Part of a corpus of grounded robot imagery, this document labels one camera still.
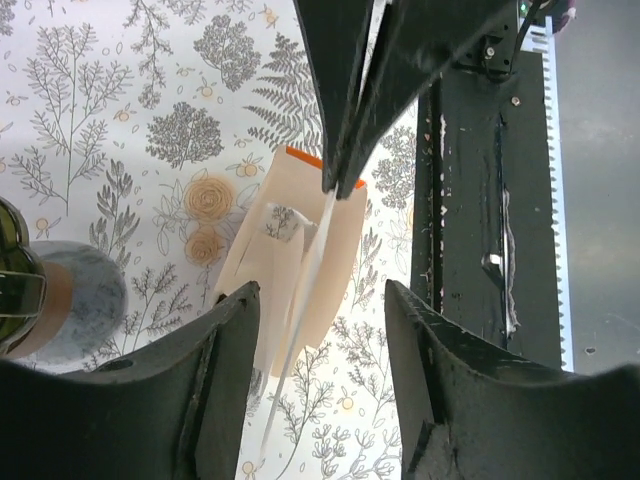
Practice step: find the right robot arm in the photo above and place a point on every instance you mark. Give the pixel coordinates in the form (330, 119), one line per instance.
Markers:
(495, 53)

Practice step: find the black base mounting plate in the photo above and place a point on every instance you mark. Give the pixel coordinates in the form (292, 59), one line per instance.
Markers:
(484, 250)

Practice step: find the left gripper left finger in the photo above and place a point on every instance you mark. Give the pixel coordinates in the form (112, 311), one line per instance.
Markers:
(173, 409)

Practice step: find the white paper coffee filter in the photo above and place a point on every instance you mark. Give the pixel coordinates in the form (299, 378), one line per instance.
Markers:
(301, 300)

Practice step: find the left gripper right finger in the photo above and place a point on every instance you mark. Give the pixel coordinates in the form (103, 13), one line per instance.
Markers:
(468, 409)

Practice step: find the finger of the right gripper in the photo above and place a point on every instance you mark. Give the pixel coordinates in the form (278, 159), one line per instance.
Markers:
(336, 35)
(416, 42)

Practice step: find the orange coffee filter box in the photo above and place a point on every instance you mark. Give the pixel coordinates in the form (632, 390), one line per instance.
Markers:
(271, 248)

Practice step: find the green glass coffee dripper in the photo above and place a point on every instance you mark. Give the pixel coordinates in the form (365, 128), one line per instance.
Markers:
(23, 280)

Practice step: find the floral patterned table mat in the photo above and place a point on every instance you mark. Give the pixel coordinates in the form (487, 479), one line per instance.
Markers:
(145, 128)

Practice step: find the white slotted cable duct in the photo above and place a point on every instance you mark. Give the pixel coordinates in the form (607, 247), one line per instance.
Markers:
(540, 39)

